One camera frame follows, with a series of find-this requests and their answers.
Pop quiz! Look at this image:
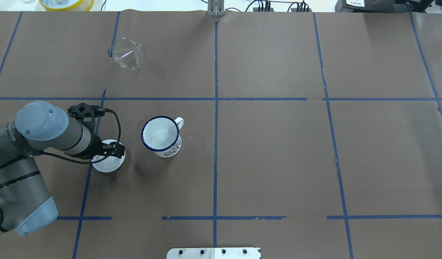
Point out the white camera stand pole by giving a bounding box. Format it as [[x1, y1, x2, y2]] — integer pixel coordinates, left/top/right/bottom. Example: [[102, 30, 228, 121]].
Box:
[[166, 247, 262, 259]]

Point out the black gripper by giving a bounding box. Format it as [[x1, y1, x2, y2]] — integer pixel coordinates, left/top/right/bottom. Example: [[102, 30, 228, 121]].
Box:
[[81, 134, 125, 159]]

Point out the white ceramic lid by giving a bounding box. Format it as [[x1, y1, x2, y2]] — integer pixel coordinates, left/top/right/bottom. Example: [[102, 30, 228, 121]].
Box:
[[90, 139, 127, 173]]

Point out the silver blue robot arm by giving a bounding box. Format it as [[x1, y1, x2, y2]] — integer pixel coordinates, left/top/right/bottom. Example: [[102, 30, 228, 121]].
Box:
[[0, 100, 125, 236]]

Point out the yellow tape roll with plate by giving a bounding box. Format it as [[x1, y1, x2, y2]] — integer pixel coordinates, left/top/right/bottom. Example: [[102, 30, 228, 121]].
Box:
[[38, 0, 95, 12]]

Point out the black desktop box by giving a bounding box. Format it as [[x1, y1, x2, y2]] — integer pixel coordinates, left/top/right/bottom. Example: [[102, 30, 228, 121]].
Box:
[[335, 0, 413, 13]]

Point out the white enamel mug blue rim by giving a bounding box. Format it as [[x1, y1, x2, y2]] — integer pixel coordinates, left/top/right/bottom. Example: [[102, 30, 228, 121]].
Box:
[[141, 116, 184, 158]]

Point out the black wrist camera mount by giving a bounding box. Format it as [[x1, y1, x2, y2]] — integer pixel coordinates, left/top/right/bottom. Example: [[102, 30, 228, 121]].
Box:
[[67, 103, 106, 122]]

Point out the aluminium frame post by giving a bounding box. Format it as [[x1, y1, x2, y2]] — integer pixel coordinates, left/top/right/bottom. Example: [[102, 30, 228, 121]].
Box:
[[206, 0, 225, 17]]

